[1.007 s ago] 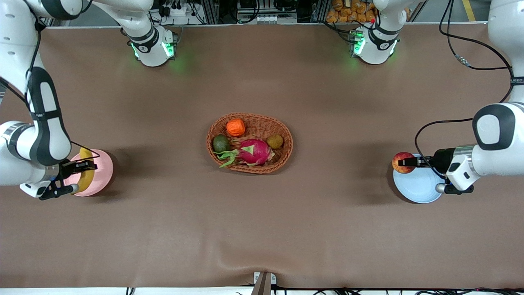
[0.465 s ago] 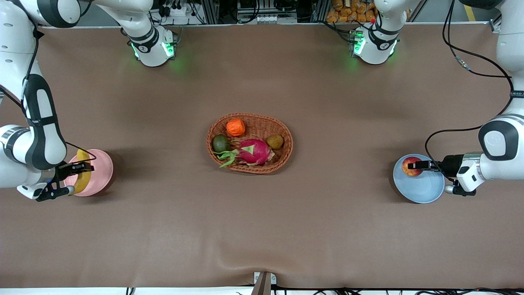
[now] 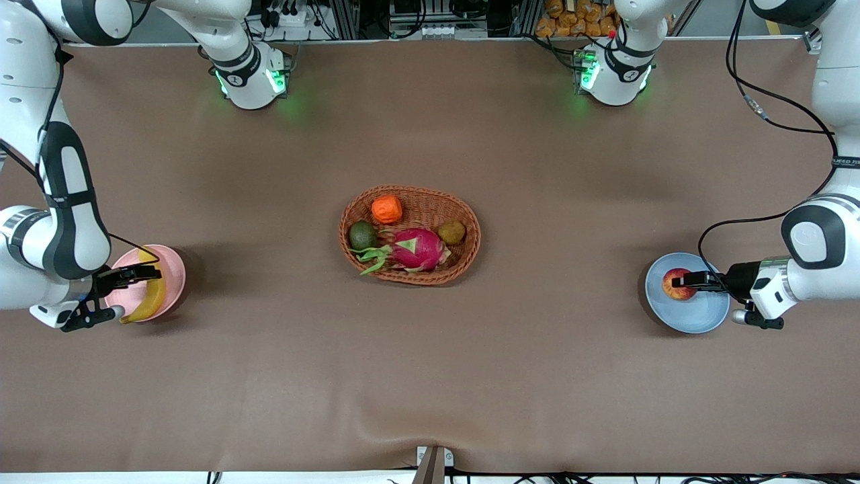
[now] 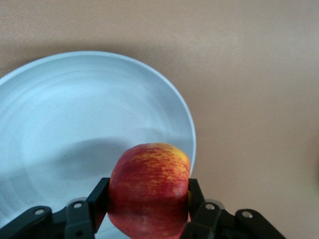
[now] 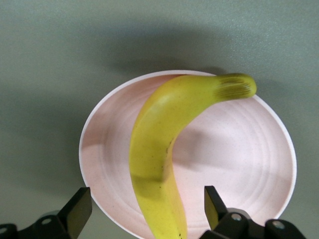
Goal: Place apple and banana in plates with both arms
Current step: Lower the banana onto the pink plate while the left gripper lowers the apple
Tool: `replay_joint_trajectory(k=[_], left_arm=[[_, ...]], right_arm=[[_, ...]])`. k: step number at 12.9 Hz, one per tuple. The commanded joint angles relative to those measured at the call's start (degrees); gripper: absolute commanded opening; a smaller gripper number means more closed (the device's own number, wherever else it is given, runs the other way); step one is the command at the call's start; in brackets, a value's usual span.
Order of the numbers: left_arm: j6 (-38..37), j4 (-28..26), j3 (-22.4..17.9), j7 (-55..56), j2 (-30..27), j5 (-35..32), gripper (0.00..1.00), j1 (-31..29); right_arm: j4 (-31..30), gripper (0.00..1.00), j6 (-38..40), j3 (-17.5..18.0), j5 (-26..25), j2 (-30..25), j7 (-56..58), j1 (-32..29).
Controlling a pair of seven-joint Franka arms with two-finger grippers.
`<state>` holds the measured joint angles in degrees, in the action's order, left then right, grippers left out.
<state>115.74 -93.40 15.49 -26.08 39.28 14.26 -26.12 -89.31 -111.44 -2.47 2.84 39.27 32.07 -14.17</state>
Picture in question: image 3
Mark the red apple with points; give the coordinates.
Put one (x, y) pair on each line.
(677, 294)

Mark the metal table corner bracket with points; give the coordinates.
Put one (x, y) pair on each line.
(814, 42)

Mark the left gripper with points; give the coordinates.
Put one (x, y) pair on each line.
(736, 277)

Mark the pink dragon fruit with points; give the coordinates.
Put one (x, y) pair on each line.
(416, 250)

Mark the orange tangerine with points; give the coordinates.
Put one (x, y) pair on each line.
(387, 210)

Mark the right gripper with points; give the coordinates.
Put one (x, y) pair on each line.
(105, 281)

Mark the dark green avocado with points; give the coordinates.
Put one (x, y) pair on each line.
(363, 235)

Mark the pink plate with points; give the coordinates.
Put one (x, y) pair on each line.
(173, 275)

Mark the metal table edge bracket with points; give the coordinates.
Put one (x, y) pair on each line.
(434, 464)

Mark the aluminium frame post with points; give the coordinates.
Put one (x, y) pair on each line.
(526, 17)
(348, 19)

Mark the brown kiwi fruit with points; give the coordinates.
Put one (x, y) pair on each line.
(452, 232)

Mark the yellow banana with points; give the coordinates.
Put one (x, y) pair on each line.
(153, 299)

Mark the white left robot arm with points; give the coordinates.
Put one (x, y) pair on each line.
(840, 81)

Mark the white connector block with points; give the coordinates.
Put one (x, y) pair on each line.
(442, 31)

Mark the orange snack packets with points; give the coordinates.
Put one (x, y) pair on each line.
(571, 20)

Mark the white power strip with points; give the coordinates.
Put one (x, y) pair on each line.
(290, 17)

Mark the oval wicker basket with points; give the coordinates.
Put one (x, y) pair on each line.
(430, 202)

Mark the light blue plate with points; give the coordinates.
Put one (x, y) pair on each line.
(699, 312)

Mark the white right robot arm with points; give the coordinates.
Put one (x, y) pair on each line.
(20, 81)

